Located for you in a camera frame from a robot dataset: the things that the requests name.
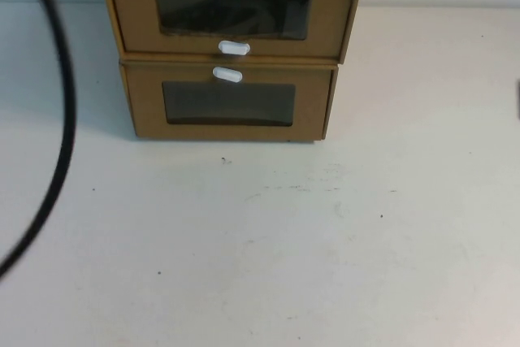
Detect cardboard drawer with large window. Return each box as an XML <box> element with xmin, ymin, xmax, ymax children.
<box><xmin>105</xmin><ymin>0</ymin><xmax>359</xmax><ymax>59</ymax></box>

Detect cardboard drawer with small window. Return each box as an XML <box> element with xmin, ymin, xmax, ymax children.
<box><xmin>123</xmin><ymin>64</ymin><xmax>334</xmax><ymax>141</ymax></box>

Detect white handle on small-window drawer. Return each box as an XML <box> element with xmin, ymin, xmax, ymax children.
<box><xmin>211</xmin><ymin>65</ymin><xmax>245</xmax><ymax>84</ymax></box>

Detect black cable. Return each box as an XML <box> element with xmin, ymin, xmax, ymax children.
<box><xmin>0</xmin><ymin>0</ymin><xmax>79</xmax><ymax>280</ymax></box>

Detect white handle on large-window drawer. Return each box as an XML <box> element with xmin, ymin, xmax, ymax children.
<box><xmin>217</xmin><ymin>39</ymin><xmax>251</xmax><ymax>57</ymax></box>

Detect cardboard shell of small-window drawer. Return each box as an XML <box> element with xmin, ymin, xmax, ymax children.
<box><xmin>118</xmin><ymin>57</ymin><xmax>340</xmax><ymax>145</ymax></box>

